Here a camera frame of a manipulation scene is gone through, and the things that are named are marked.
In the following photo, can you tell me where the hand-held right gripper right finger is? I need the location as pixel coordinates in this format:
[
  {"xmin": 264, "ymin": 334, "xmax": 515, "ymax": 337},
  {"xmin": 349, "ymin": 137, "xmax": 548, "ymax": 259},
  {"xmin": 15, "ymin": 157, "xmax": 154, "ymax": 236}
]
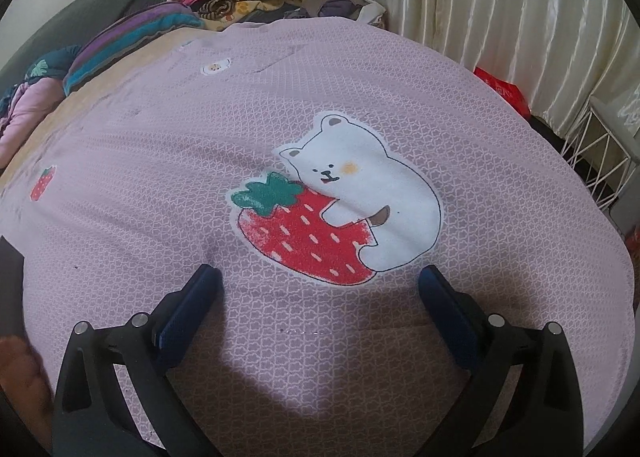
[{"xmin": 419, "ymin": 264, "xmax": 586, "ymax": 457}]

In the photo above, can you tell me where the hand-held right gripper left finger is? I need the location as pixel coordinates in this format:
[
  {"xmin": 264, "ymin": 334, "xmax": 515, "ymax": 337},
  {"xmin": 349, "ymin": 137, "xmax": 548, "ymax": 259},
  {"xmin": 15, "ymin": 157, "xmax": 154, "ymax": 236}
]
[{"xmin": 52, "ymin": 263, "xmax": 223, "ymax": 457}]

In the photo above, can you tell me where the person's left hand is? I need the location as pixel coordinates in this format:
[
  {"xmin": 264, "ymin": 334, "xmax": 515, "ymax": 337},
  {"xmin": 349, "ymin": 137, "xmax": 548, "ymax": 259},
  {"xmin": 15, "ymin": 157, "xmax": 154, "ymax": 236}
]
[{"xmin": 0, "ymin": 336, "xmax": 53, "ymax": 418}]

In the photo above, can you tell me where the purple printed blanket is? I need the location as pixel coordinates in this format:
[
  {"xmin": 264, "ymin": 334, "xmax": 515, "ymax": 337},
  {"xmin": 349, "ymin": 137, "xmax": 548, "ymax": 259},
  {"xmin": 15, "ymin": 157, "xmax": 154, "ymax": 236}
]
[{"xmin": 0, "ymin": 20, "xmax": 638, "ymax": 457}]

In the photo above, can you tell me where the teal strawberry quilt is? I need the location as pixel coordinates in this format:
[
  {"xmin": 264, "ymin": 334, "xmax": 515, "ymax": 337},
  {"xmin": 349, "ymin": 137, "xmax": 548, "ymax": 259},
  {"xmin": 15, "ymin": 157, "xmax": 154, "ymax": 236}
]
[{"xmin": 0, "ymin": 44, "xmax": 81, "ymax": 168}]

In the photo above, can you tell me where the red bag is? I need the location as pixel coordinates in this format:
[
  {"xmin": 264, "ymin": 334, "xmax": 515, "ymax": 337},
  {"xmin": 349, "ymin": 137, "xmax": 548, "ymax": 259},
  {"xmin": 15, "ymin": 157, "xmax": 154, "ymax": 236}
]
[{"xmin": 472, "ymin": 66, "xmax": 532, "ymax": 120}]

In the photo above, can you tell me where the striped pillow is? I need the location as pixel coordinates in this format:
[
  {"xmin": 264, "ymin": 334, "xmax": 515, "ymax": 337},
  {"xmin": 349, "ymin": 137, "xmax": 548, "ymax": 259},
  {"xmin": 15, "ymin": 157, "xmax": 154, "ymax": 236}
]
[{"xmin": 62, "ymin": 4, "xmax": 206, "ymax": 95}]

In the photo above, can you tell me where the grey headboard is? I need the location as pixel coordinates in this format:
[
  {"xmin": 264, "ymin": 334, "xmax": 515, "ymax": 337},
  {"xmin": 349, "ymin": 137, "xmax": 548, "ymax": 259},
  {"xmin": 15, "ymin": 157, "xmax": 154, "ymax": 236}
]
[{"xmin": 0, "ymin": 0, "xmax": 166, "ymax": 78}]

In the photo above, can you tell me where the cream curtain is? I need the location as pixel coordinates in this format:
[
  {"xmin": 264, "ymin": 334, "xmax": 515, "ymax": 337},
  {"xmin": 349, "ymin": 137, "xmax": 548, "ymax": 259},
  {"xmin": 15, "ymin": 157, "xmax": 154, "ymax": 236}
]
[{"xmin": 310, "ymin": 0, "xmax": 640, "ymax": 138}]

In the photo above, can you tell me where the white wire basket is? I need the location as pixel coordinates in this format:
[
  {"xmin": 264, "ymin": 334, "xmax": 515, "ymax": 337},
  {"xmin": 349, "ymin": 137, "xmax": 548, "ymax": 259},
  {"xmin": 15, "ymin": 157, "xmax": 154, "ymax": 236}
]
[{"xmin": 560, "ymin": 97, "xmax": 640, "ymax": 210}]

